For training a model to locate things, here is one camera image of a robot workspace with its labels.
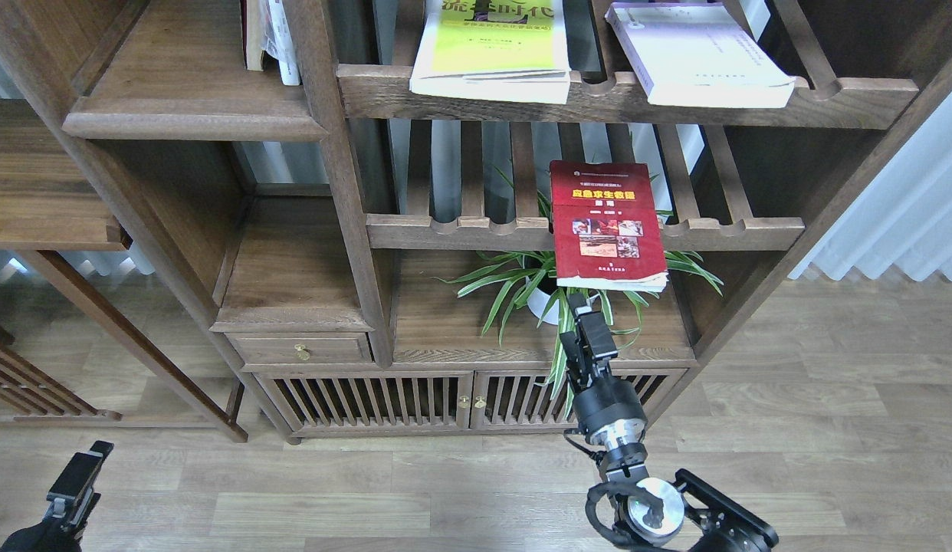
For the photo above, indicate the yellow-green paperback book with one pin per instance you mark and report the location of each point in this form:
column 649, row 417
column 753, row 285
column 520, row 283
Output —
column 496, row 50

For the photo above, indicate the white lavender paperback book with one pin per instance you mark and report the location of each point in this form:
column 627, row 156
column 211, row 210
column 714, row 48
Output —
column 696, row 55

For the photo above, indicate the large dark wooden bookshelf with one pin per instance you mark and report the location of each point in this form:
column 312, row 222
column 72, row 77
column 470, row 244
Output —
column 320, row 214

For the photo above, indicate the white curtain right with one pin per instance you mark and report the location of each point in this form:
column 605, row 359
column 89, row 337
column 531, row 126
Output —
column 903, row 220

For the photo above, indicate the spider plant in white pot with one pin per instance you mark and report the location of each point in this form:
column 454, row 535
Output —
column 521, row 274

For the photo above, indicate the brass drawer knob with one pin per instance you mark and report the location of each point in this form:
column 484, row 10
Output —
column 301, row 352

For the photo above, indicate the upright books on shelf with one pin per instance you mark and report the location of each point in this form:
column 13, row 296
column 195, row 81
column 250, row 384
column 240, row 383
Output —
column 265, row 31

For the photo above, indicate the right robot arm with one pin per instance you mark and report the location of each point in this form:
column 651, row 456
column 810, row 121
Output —
column 629, row 508

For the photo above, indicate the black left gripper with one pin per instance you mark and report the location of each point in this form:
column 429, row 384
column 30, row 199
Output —
column 63, row 524

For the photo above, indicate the red paperback book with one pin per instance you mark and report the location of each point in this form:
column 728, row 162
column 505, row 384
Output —
column 606, row 229

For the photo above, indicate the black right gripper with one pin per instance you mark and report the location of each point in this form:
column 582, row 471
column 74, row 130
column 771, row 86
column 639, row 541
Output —
column 606, row 406

